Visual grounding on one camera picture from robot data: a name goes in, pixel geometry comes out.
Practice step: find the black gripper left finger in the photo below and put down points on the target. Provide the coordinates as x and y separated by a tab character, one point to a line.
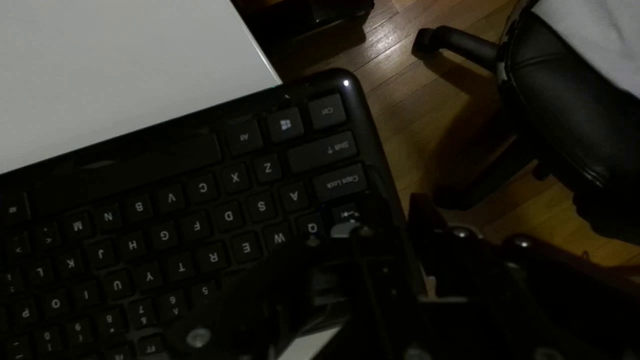
363	300

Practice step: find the black computer keyboard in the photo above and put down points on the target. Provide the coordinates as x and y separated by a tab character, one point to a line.
152	227

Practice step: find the dark box on floor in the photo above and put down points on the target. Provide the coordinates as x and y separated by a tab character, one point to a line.
301	27

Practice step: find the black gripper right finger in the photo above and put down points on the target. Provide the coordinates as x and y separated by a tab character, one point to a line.
526	306

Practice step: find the white cloth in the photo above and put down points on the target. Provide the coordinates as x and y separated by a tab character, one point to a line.
592	36

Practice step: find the black office chair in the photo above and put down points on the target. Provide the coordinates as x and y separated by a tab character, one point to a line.
573	112

